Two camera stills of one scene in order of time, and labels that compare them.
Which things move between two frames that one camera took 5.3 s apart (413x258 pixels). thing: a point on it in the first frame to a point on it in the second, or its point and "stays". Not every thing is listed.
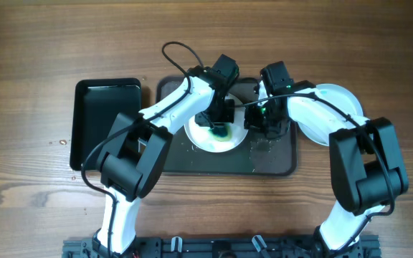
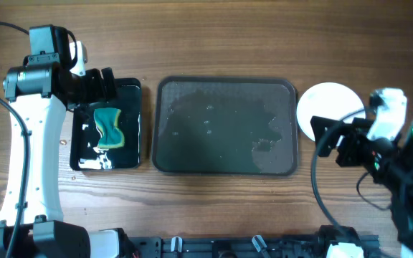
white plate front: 318,132 stays
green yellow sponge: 221,133 to 105,120
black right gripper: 251,120 to 355,137
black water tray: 95,106 stays
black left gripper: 225,115 to 97,94
